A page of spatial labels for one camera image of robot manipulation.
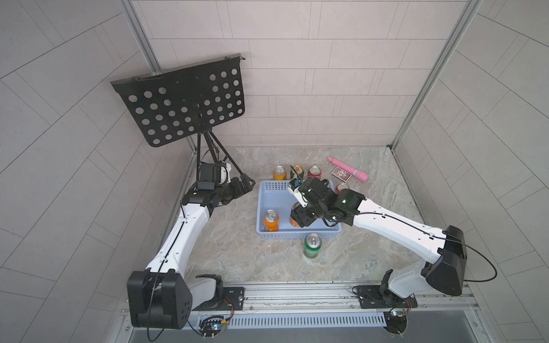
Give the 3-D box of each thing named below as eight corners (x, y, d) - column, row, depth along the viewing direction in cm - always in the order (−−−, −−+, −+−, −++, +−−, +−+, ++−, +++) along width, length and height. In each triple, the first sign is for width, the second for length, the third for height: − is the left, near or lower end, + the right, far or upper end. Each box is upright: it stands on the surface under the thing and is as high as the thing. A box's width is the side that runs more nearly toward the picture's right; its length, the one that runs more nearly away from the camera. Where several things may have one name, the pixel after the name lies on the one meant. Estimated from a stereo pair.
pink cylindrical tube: (325, 162, 113) (326, 158, 110) (327, 159, 114) (328, 155, 111) (366, 182, 104) (368, 178, 102) (368, 179, 106) (370, 175, 103)
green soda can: (303, 258, 82) (306, 249, 73) (303, 243, 85) (305, 233, 77) (318, 258, 82) (322, 249, 73) (317, 243, 85) (321, 233, 77)
